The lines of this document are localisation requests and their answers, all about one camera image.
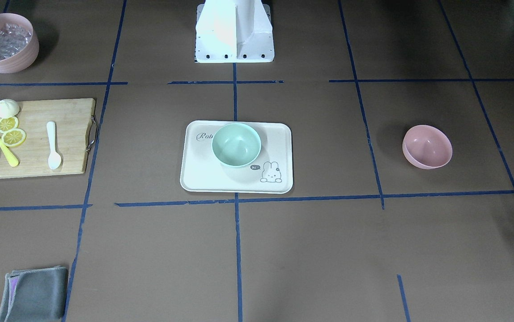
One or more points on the white plastic spoon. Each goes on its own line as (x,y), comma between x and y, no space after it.
(54,159)

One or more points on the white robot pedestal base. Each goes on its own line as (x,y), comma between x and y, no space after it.
(234,31)

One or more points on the large pink ice bowl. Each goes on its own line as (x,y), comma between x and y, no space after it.
(19,46)

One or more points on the small pink bowl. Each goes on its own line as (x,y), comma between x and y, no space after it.
(427,147)

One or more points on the folded grey cloth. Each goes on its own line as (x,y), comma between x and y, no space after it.
(34,295)

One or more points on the lemon slice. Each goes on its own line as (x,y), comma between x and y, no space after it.
(8,124)
(13,138)

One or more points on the green bowl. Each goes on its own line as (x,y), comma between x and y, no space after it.
(236,145)

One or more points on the cream rabbit tray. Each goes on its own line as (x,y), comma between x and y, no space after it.
(271,172)

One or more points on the upper lemon slice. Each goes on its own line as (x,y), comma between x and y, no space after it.
(8,124)

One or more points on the lower lemon slice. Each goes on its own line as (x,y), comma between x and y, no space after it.
(13,138)

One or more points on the white garlic bulb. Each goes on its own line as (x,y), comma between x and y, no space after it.
(9,108)

